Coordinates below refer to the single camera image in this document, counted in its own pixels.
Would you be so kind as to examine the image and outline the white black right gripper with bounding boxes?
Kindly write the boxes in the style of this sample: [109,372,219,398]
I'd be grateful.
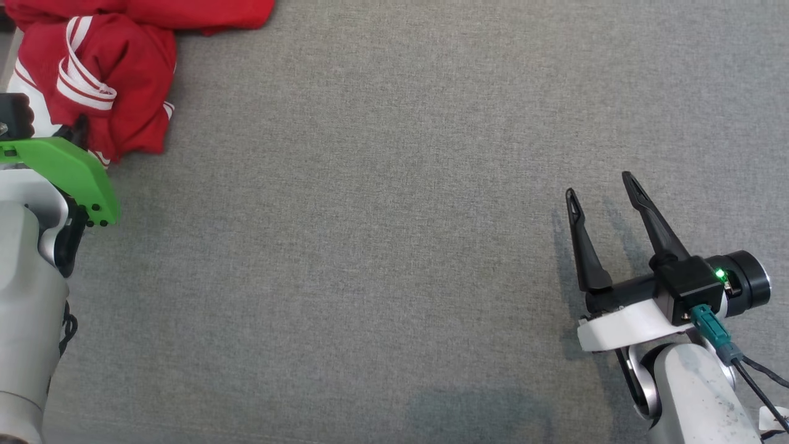
[566,171,697,353]

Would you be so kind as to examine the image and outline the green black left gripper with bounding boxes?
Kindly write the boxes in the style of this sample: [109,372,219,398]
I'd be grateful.
[0,115,121,229]

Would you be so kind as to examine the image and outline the red garment double white stripes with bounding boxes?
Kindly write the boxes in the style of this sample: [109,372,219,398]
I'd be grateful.
[6,14,178,168]

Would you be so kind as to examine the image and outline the grey fabric sofa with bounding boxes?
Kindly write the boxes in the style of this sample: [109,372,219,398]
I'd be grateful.
[0,0,789,444]

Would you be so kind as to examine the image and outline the teal plug right camera cable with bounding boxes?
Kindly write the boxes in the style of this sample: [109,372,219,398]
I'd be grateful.
[689,304,789,432]

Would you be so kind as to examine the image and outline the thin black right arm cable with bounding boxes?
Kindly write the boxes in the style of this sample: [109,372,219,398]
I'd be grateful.
[740,355,789,390]

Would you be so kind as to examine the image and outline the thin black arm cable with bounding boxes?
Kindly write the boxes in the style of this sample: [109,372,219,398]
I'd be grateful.
[740,355,789,390]
[59,302,80,360]

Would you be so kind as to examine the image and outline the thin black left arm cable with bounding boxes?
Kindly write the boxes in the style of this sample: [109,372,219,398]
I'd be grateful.
[59,302,80,360]

